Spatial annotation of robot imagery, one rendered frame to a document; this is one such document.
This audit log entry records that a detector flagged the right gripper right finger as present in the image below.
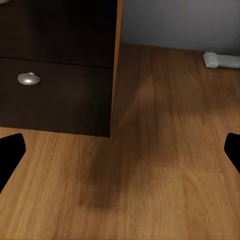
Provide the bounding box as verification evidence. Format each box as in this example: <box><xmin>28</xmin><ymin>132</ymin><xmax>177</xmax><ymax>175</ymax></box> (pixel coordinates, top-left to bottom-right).
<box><xmin>224</xmin><ymin>133</ymin><xmax>240</xmax><ymax>172</ymax></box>

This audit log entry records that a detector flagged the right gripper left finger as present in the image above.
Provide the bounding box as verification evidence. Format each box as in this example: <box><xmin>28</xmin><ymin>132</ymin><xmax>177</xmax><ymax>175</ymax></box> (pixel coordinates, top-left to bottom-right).
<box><xmin>0</xmin><ymin>133</ymin><xmax>26</xmax><ymax>192</ymax></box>

